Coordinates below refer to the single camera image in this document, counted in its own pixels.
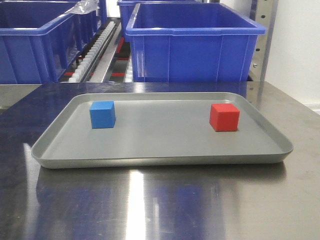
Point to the red cube block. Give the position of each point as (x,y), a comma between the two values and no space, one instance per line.
(224,117)

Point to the grey metal tray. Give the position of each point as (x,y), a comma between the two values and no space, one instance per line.
(153,129)

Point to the blue cube block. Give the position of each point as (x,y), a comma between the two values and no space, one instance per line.
(102,114)

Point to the blue plastic bin right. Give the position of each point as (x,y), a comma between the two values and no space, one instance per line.
(189,42)

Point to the blue plastic bin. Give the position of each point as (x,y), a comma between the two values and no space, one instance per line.
(39,40)
(189,42)

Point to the blue bin behind right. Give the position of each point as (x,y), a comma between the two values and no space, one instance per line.
(126,8)

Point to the clear plastic sheet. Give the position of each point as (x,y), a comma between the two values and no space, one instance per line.
(84,7)

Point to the blue plastic bin left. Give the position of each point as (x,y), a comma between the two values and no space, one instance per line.
(39,40)

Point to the white roller conveyor rail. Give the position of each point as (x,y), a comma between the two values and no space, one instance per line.
(85,70)

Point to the metal shelf upright post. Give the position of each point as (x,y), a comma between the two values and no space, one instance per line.
(263,12)

